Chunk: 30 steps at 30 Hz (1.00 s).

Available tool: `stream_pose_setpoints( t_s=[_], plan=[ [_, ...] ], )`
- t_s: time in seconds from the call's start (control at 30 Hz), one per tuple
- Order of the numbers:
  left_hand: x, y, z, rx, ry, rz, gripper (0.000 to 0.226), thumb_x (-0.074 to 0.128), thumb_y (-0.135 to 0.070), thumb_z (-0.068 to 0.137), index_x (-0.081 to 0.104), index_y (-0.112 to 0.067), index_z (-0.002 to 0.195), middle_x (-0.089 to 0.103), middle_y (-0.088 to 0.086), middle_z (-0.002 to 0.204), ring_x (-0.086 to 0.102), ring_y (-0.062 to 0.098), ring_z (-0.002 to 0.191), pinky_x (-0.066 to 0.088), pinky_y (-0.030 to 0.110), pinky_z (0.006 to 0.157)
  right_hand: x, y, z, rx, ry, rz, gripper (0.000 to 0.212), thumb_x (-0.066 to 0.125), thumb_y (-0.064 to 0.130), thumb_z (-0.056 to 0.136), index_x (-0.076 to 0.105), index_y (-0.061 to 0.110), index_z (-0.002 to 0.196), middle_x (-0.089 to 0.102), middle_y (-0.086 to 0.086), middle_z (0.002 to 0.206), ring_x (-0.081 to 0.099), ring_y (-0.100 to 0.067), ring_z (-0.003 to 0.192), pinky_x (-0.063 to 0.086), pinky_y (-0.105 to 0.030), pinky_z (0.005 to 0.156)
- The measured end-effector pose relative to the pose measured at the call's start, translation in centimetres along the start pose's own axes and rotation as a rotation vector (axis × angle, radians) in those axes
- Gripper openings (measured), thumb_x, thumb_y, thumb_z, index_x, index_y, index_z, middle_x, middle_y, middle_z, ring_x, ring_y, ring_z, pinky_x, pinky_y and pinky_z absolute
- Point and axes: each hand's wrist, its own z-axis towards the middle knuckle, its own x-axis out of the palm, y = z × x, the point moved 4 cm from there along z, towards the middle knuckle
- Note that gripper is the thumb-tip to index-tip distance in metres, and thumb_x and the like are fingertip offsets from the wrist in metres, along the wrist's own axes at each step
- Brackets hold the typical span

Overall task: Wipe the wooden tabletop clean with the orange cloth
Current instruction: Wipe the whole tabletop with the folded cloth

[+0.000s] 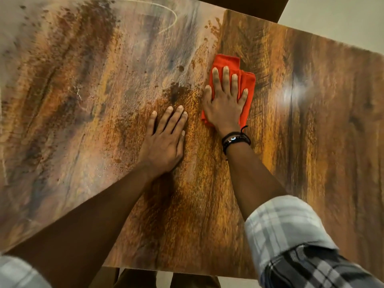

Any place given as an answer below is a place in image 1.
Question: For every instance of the person's right hand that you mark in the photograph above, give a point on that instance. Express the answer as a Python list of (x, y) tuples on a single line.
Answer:
[(225, 110)]

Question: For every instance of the person's left hand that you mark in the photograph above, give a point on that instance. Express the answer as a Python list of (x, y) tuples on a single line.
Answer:
[(163, 149)]

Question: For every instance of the red cleaning cloth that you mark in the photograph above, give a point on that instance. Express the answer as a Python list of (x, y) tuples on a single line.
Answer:
[(228, 59)]

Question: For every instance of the person's right forearm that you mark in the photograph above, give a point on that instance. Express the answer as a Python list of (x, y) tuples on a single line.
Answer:
[(252, 176)]

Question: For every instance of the person's left forearm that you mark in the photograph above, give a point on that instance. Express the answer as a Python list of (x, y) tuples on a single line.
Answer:
[(90, 224)]

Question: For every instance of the wooden table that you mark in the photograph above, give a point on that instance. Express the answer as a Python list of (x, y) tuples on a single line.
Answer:
[(315, 131)]

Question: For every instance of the dark brown chair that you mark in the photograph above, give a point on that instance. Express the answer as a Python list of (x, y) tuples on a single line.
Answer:
[(246, 7)]

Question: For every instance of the black white plaid shirt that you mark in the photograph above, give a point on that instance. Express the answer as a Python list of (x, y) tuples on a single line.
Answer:
[(285, 224)]

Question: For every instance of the khaki trousers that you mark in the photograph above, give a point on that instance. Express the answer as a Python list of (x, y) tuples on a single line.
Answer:
[(192, 281)]

